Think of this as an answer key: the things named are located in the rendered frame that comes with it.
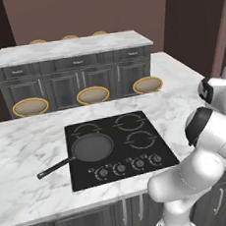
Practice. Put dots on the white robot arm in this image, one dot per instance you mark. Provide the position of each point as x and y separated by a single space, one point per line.
197 172

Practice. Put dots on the beige stool with yellow rim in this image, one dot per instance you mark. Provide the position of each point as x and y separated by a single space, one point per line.
99 32
92 95
147 84
69 37
30 107
37 41

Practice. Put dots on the black hob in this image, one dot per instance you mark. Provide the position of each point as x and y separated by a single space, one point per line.
121 140

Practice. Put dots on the dark grey frying pan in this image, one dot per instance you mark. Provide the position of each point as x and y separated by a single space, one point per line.
92 147

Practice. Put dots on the black hob knob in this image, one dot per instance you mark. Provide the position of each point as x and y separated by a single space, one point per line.
156 159
103 173
139 163
120 168

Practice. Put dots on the grey island cupboard run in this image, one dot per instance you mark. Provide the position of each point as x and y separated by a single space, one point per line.
71 76

